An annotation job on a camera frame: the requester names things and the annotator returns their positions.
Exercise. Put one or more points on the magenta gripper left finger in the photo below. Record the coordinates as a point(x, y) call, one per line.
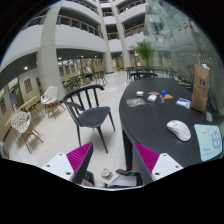
point(71, 166)

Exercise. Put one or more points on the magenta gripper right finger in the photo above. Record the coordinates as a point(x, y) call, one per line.
point(153, 166)

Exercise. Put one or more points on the white computer mouse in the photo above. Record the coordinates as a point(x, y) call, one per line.
point(180, 129)

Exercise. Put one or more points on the black oval table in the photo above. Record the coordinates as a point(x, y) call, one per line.
point(147, 124)

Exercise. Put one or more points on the black plastic chair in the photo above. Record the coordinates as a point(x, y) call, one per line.
point(83, 106)

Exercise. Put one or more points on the clear plastic snack packet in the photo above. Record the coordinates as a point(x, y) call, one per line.
point(135, 102)

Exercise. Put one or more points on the white square box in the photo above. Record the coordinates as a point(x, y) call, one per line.
point(152, 98)

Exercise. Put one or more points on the small white box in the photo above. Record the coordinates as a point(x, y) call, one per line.
point(140, 93)

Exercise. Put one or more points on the orange card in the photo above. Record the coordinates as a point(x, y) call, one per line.
point(168, 96)

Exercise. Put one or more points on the brown flat card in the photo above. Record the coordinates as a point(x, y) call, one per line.
point(153, 93)

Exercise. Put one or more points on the white lattice chair far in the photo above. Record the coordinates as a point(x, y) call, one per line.
point(49, 100)

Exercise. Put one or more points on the white lattice chair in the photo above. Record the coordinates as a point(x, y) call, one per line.
point(21, 122)
point(49, 100)

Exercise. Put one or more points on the white lattice chair near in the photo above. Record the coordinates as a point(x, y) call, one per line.
point(21, 122)

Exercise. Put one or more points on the white tissue packet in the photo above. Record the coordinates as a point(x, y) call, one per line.
point(183, 102)

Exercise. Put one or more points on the small bottle blue cap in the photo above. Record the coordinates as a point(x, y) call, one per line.
point(163, 92)

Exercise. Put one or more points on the wooden round table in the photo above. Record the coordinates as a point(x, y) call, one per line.
point(31, 103)

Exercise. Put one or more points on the seated person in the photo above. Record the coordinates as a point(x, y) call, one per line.
point(88, 72)

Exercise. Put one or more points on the brown paper bag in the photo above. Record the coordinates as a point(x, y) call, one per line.
point(200, 88)

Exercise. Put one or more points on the green potted palm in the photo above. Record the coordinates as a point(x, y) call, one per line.
point(145, 50)

